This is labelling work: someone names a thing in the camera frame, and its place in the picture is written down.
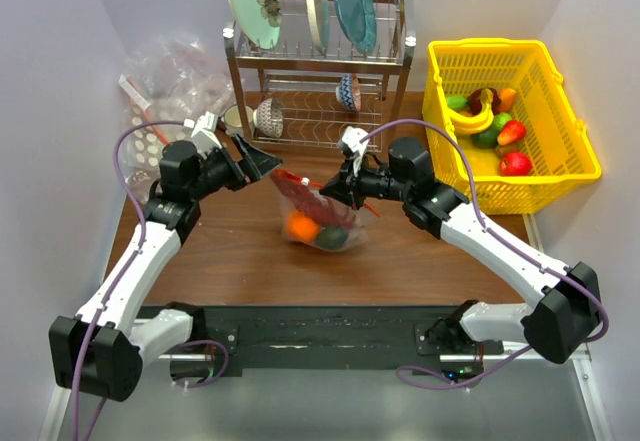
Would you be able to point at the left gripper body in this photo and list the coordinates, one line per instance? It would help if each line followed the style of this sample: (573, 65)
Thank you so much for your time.
(219, 171)

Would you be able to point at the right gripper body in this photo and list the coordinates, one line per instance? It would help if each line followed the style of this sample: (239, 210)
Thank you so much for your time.
(378, 184)

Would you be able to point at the red toy lobster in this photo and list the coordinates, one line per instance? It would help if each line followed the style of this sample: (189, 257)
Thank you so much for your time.
(307, 199)

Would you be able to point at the clear zip bag orange zipper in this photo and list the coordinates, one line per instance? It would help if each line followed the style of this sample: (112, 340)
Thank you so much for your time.
(365, 218)

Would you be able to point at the dark green toy avocado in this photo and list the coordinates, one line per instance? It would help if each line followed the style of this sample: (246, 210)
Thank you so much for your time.
(332, 238)

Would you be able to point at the toy orange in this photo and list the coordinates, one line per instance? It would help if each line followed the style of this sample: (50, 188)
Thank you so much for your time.
(300, 227)

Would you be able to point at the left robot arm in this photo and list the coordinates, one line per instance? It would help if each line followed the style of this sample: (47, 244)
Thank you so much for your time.
(99, 350)

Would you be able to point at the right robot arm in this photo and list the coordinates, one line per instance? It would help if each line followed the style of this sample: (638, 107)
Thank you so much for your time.
(558, 312)

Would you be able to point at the pile of clear zip bags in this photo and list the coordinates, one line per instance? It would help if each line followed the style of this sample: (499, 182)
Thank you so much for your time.
(169, 84)

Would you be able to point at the cream enamel mug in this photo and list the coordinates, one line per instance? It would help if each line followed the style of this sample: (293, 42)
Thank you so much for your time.
(233, 124)

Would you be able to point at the grey patterned bowl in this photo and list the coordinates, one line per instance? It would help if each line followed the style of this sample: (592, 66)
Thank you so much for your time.
(268, 118)

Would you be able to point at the metal dish rack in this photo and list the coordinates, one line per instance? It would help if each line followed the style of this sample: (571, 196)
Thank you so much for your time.
(305, 81)

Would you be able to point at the toy banana bunch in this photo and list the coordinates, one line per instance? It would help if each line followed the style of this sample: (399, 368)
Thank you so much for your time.
(468, 125)

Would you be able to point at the blue patterned bowl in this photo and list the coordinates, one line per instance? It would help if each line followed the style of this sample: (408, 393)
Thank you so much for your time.
(348, 92)

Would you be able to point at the green toy lime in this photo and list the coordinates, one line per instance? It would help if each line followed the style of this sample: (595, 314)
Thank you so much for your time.
(457, 103)

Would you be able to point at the red toy apple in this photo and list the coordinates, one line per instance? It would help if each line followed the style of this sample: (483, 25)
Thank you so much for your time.
(515, 164)

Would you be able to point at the red yellow toy mango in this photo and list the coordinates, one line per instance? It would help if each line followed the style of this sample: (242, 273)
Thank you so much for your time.
(512, 132)

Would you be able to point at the yellow plastic basket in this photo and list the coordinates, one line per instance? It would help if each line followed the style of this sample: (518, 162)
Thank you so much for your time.
(556, 141)

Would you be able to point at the orange toy fruit back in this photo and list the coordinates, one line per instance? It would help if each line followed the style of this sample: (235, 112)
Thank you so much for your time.
(507, 97)

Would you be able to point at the mint green floral plate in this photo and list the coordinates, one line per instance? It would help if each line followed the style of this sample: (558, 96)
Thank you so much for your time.
(260, 20)

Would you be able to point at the teal blue plate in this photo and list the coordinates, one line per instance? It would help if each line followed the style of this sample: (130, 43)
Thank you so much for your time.
(357, 19)

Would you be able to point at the beige rimmed plate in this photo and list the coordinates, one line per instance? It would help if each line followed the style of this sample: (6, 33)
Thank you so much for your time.
(318, 13)

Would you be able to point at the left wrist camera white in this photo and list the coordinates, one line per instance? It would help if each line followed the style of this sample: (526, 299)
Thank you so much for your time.
(202, 132)

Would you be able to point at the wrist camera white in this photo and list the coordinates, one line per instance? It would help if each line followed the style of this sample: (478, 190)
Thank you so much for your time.
(353, 144)
(202, 132)

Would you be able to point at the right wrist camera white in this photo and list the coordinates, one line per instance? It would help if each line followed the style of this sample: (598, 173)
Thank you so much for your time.
(353, 144)

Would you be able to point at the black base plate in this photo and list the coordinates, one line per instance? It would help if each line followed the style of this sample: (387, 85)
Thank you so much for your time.
(335, 337)

